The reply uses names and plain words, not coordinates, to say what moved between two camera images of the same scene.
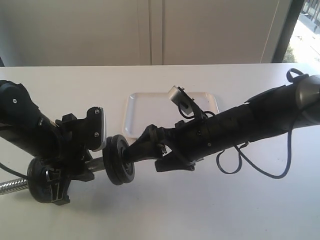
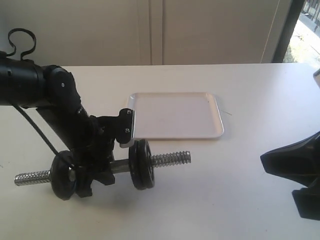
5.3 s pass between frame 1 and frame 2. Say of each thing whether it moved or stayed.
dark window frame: stayed
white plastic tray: stayed
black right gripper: moved
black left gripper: moved
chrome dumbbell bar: moved
